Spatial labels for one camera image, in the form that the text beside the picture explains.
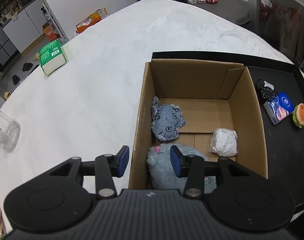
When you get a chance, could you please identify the grey plush mouse toy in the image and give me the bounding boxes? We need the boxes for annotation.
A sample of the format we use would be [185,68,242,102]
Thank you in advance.
[147,143,208,194]

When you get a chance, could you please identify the white paper ball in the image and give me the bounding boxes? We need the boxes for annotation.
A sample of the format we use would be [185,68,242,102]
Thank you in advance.
[209,128,238,157]

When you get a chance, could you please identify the blue denim stuffed toy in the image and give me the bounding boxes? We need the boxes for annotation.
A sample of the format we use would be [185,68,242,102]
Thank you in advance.
[151,96,185,142]

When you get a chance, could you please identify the black shallow tray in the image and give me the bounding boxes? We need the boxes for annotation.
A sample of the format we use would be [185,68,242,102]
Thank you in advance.
[152,51,304,213]

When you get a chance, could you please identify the brown cardboard box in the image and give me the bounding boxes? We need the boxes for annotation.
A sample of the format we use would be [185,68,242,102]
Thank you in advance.
[129,59,268,189]

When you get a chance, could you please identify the orange cardboard box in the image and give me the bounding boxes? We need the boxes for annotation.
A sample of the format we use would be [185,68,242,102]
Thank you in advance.
[76,8,108,34]

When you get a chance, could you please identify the green tissue pack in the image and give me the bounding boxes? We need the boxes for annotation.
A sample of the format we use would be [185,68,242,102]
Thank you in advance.
[39,39,67,76]

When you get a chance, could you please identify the black spotted soft toy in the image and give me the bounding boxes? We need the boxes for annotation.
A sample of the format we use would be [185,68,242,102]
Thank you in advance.
[255,79,277,103]

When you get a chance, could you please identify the clear glass jar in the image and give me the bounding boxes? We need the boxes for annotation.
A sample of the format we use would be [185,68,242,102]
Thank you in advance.
[0,110,21,153]

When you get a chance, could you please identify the blue tissue packet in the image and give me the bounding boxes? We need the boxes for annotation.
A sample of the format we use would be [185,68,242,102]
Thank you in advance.
[263,92,295,125]

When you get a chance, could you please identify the yellow slipper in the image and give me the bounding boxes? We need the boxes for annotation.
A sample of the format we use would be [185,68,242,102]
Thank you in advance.
[33,53,40,61]

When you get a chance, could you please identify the plush hamburger toy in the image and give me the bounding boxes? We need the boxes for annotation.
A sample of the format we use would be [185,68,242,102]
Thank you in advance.
[292,103,304,128]

